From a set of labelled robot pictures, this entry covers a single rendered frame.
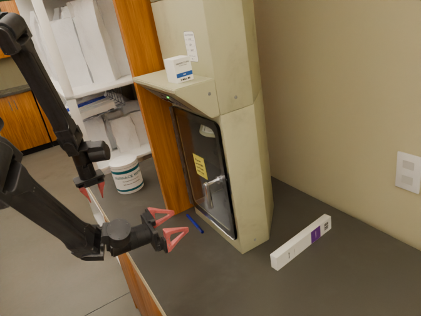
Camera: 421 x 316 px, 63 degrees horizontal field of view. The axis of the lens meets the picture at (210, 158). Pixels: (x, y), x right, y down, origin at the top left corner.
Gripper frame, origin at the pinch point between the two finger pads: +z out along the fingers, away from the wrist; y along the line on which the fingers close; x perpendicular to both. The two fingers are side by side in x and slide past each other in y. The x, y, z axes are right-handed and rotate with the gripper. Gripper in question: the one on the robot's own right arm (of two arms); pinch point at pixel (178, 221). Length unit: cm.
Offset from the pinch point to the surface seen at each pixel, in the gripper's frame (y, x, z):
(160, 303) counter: -5.9, 20.4, -10.7
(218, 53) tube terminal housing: 0.1, -44.2, 16.0
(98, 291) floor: 119, 124, -22
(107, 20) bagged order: 140, -47, 23
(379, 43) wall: -14, -43, 58
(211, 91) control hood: -0.6, -35.4, 13.0
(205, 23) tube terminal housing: 1, -51, 13
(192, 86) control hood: -0.6, -37.6, 7.9
